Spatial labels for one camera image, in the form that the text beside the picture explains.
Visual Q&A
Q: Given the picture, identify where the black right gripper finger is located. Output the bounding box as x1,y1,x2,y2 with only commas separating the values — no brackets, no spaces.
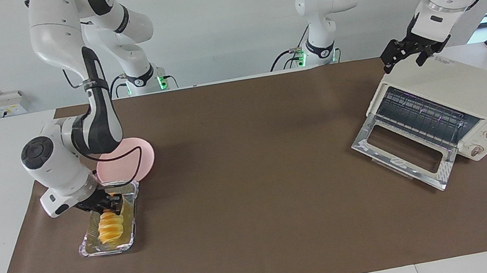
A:
108,191,125,212
99,204,121,218

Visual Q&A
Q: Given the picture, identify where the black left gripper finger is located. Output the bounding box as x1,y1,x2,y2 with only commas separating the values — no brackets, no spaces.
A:
379,45,409,75
414,49,433,68

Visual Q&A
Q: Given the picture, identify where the yellow twisted bread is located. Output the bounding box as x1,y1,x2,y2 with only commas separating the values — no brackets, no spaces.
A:
93,202,129,245

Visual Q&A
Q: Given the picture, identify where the aluminium foil tray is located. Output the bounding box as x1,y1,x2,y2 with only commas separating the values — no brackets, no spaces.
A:
69,178,149,259

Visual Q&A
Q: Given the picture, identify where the cream white toaster oven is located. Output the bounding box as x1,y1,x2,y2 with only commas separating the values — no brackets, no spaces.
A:
358,43,487,178

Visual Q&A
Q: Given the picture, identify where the pink round plate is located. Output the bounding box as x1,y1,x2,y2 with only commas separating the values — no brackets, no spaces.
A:
92,134,159,188

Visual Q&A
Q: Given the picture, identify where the brown table mat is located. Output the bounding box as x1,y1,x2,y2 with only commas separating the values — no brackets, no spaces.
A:
0,40,487,273

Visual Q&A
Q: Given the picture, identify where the metal oven wire rack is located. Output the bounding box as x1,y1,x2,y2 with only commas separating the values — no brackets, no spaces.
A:
371,73,484,158

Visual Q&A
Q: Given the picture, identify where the black right base cable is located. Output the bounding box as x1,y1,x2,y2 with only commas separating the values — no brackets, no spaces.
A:
106,73,132,99

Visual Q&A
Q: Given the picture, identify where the black base cable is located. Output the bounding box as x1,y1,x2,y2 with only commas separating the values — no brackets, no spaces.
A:
264,26,316,73
106,73,132,99

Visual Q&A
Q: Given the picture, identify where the glass oven door metal frame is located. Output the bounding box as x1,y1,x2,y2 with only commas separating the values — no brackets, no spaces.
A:
347,101,464,204

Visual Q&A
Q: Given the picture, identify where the black left base cable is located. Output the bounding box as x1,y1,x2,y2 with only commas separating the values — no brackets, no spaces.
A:
264,26,316,73

